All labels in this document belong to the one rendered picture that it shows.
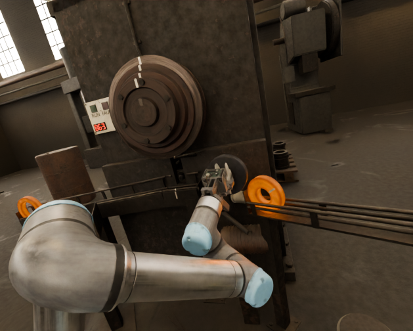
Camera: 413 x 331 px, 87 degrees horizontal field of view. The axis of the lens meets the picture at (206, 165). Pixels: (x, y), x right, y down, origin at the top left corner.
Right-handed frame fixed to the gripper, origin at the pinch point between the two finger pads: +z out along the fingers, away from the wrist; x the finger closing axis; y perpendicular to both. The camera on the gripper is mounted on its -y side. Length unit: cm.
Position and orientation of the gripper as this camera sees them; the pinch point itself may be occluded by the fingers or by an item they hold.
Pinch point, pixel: (226, 169)
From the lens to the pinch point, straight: 82.6
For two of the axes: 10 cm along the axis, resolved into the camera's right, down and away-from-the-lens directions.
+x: -9.2, 0.7, 3.9
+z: 2.8, -5.8, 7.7
